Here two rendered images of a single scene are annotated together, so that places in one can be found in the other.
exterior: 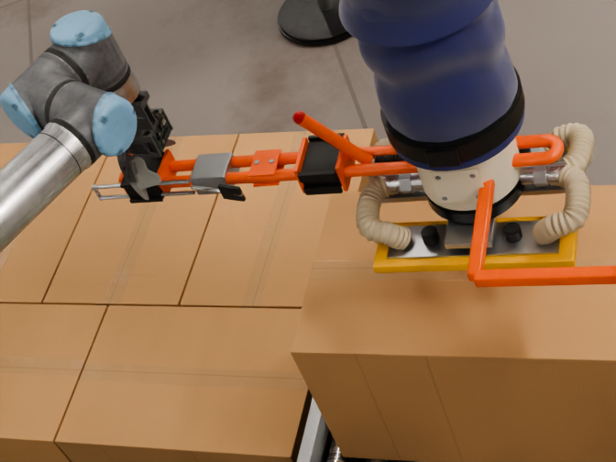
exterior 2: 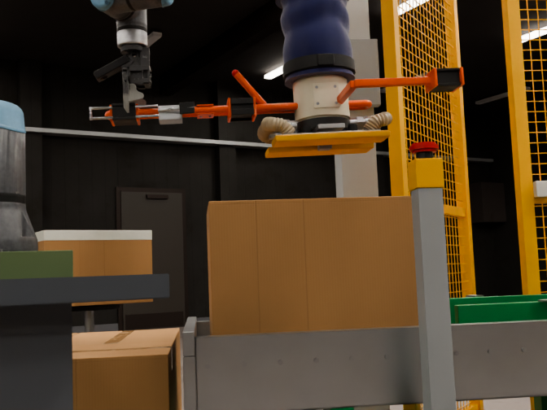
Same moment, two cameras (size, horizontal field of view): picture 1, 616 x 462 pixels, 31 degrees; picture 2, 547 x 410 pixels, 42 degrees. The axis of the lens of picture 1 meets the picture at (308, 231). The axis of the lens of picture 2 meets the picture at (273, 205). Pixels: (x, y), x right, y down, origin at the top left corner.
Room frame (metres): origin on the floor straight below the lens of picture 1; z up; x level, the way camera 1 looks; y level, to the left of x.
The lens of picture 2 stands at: (-0.38, 1.13, 0.74)
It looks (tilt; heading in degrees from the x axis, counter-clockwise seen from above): 6 degrees up; 324
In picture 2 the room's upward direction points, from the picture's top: 2 degrees counter-clockwise
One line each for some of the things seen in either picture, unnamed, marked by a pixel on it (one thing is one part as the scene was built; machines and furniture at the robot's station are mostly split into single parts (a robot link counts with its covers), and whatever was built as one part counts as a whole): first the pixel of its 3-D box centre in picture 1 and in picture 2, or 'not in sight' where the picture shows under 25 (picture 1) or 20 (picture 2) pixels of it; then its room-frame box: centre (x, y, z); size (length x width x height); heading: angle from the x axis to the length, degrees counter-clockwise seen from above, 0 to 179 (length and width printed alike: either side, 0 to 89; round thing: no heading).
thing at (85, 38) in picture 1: (89, 51); (131, 13); (1.57, 0.22, 1.55); 0.10 x 0.09 x 0.12; 126
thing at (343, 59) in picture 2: (451, 106); (318, 70); (1.30, -0.29, 1.37); 0.23 x 0.23 x 0.04
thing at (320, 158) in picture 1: (324, 163); (241, 110); (1.42, -0.07, 1.25); 0.10 x 0.08 x 0.06; 151
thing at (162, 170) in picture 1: (148, 173); (124, 115); (1.60, 0.23, 1.24); 0.08 x 0.07 x 0.05; 61
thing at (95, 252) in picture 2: not in sight; (88, 268); (3.52, -0.40, 0.82); 0.60 x 0.40 x 0.40; 87
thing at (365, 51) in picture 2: not in sight; (356, 73); (1.92, -1.02, 1.62); 0.20 x 0.05 x 0.30; 60
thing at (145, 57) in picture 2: (134, 122); (135, 67); (1.57, 0.20, 1.38); 0.09 x 0.08 x 0.12; 60
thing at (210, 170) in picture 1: (214, 173); (170, 115); (1.53, 0.11, 1.24); 0.07 x 0.07 x 0.04; 61
